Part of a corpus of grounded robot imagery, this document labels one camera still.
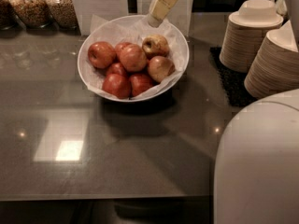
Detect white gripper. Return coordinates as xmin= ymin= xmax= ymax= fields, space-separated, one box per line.
xmin=147 ymin=0 xmax=178 ymax=28

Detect red-yellow apple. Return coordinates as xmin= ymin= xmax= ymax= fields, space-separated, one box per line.
xmin=120 ymin=44 xmax=147 ymax=73

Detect yellow bruised back apple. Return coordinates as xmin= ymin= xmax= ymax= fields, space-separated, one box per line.
xmin=142 ymin=35 xmax=170 ymax=59

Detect red apple behind centre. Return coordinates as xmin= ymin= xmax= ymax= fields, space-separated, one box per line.
xmin=115 ymin=42 xmax=131 ymax=59

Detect yellow-red right apple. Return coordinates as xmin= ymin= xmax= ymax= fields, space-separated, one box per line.
xmin=147 ymin=56 xmax=175 ymax=83

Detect white bowl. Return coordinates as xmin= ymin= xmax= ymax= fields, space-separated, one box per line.
xmin=77 ymin=14 xmax=190 ymax=104

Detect small red middle apple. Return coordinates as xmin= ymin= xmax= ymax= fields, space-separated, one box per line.
xmin=106 ymin=63 xmax=127 ymax=77

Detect red apple far left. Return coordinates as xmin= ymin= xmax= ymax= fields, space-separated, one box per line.
xmin=88 ymin=41 xmax=116 ymax=69

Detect red front right apple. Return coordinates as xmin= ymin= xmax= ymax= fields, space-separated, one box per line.
xmin=129 ymin=73 xmax=153 ymax=97

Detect red front left apple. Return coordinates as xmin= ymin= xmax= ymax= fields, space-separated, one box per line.
xmin=102 ymin=74 xmax=131 ymax=99

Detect white sign panel left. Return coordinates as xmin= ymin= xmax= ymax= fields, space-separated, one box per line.
xmin=72 ymin=0 xmax=128 ymax=35

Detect rear stack of paper bowls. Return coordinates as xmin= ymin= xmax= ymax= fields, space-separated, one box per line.
xmin=220 ymin=0 xmax=283 ymax=73

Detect stack of paper bowls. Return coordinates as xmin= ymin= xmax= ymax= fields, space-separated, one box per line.
xmin=220 ymin=0 xmax=283 ymax=73
xmin=244 ymin=21 xmax=299 ymax=99

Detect black mesh mat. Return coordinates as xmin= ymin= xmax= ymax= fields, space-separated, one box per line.
xmin=209 ymin=47 xmax=256 ymax=107

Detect glass cereal jar right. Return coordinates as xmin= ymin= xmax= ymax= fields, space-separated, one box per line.
xmin=46 ymin=0 xmax=78 ymax=29

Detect glass cereal jar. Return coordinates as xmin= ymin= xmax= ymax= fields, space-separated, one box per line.
xmin=0 ymin=0 xmax=17 ymax=30
xmin=8 ymin=0 xmax=50 ymax=28
xmin=46 ymin=0 xmax=78 ymax=29

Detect front stack of paper bowls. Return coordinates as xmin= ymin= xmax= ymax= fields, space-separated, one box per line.
xmin=244 ymin=21 xmax=299 ymax=99

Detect glass cereal jar middle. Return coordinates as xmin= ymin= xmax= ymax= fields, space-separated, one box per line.
xmin=8 ymin=0 xmax=50 ymax=28

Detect glass cereal jar left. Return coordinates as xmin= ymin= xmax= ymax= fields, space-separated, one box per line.
xmin=0 ymin=0 xmax=17 ymax=30

